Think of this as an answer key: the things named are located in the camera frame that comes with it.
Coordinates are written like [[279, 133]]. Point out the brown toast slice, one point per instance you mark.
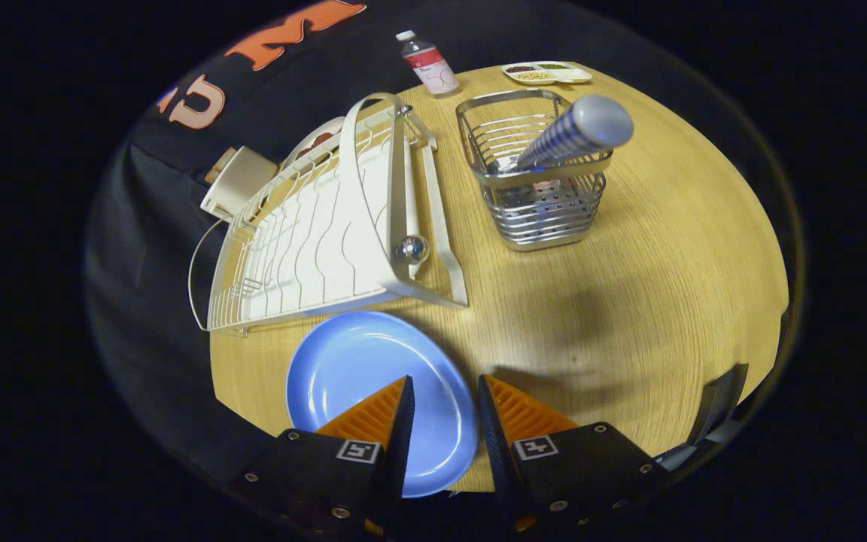
[[217, 170]]

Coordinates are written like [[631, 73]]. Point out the cream toaster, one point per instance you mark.
[[241, 181]]

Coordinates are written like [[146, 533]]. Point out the beige plate with meat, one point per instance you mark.
[[328, 128]]

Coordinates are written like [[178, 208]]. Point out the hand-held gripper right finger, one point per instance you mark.
[[492, 444]]

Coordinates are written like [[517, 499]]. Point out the white divided dish with beans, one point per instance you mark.
[[565, 74]]

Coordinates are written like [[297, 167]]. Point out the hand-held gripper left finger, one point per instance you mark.
[[402, 444]]

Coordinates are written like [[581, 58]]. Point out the clear bottle with red label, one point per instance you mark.
[[430, 68]]

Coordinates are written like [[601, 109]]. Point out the blue plate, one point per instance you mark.
[[351, 361]]

